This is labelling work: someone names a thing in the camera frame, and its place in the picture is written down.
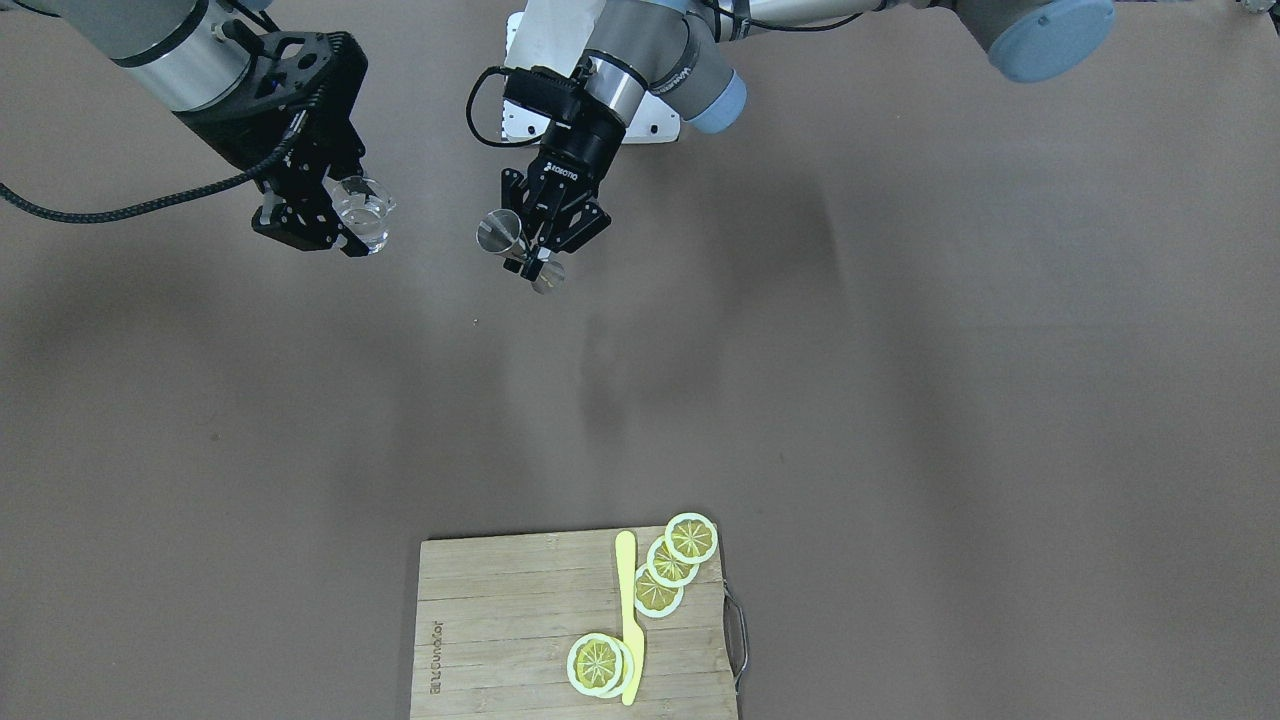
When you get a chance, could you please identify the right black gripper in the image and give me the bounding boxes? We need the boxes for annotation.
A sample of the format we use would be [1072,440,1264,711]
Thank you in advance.
[178,29,371,258]

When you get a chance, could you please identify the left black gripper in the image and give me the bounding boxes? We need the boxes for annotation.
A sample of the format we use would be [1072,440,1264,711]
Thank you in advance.
[500,67,625,281]

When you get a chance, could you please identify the steel double jigger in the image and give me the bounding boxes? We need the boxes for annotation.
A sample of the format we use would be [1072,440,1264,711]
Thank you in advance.
[476,209,564,293]

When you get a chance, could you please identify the clear glass measuring cup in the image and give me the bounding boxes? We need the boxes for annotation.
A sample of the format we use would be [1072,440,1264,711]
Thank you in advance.
[324,176,397,254]

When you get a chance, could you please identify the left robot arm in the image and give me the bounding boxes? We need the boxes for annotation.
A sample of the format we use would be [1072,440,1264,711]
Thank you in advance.
[477,1,897,288]

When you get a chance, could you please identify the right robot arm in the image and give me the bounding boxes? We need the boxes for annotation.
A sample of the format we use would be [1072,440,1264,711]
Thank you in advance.
[3,1,392,258]

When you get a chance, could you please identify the yellow plastic knife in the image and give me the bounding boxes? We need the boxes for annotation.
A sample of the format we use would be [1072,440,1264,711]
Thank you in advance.
[614,530,646,707]

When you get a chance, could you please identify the lemon slice middle of row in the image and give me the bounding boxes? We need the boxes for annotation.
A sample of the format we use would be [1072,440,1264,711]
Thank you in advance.
[645,537,700,589]

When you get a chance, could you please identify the bamboo cutting board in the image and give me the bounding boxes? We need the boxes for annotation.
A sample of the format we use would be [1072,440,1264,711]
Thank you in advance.
[410,528,748,719]

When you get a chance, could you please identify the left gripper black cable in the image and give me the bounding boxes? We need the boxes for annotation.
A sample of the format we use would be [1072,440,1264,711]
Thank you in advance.
[465,67,547,149]

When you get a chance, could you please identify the right gripper braided cable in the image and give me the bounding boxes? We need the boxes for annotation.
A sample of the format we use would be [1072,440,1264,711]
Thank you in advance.
[0,110,311,223]

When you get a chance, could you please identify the lemon slice near knife handle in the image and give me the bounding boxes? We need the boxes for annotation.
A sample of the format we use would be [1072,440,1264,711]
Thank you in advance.
[634,568,685,619]

